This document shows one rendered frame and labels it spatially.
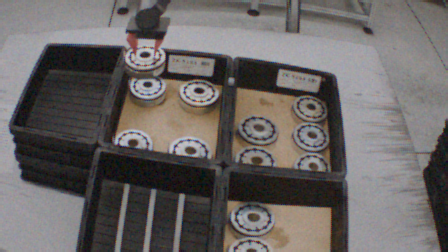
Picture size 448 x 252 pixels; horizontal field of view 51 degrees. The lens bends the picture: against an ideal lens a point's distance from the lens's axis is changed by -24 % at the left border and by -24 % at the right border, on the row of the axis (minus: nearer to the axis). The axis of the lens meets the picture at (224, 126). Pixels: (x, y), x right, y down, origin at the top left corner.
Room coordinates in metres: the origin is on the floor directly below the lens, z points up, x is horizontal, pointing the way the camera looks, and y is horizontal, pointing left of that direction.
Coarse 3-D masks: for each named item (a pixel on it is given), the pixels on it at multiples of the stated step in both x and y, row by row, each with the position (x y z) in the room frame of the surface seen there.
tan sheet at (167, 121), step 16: (128, 96) 1.18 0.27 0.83; (176, 96) 1.21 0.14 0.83; (128, 112) 1.12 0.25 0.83; (144, 112) 1.13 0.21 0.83; (160, 112) 1.14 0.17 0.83; (176, 112) 1.15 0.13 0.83; (128, 128) 1.06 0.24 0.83; (144, 128) 1.07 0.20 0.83; (160, 128) 1.08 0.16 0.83; (176, 128) 1.09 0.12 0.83; (192, 128) 1.10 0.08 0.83; (208, 128) 1.11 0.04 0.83; (160, 144) 1.03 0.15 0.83; (208, 144) 1.05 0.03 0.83
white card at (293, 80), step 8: (280, 72) 1.29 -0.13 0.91; (288, 72) 1.29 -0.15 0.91; (296, 72) 1.29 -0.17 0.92; (280, 80) 1.29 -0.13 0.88; (288, 80) 1.29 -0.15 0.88; (296, 80) 1.29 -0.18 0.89; (304, 80) 1.29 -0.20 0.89; (312, 80) 1.29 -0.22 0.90; (296, 88) 1.29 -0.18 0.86; (304, 88) 1.29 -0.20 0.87; (312, 88) 1.29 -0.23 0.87
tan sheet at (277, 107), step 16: (240, 96) 1.25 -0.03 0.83; (256, 96) 1.26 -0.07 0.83; (272, 96) 1.27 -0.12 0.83; (288, 96) 1.29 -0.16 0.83; (240, 112) 1.19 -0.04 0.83; (256, 112) 1.20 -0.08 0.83; (272, 112) 1.21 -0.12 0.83; (288, 112) 1.22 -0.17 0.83; (288, 128) 1.16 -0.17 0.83; (288, 144) 1.10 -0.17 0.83; (288, 160) 1.04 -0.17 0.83
